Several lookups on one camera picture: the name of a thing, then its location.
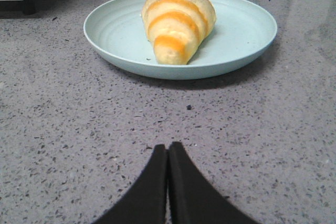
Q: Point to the striped croissant bread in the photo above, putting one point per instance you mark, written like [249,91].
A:
[176,28]

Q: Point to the light blue plate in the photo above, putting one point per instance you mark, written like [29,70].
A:
[243,31]

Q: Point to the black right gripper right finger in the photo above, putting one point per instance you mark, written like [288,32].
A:
[192,198]

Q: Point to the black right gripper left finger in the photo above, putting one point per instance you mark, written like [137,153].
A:
[145,201]

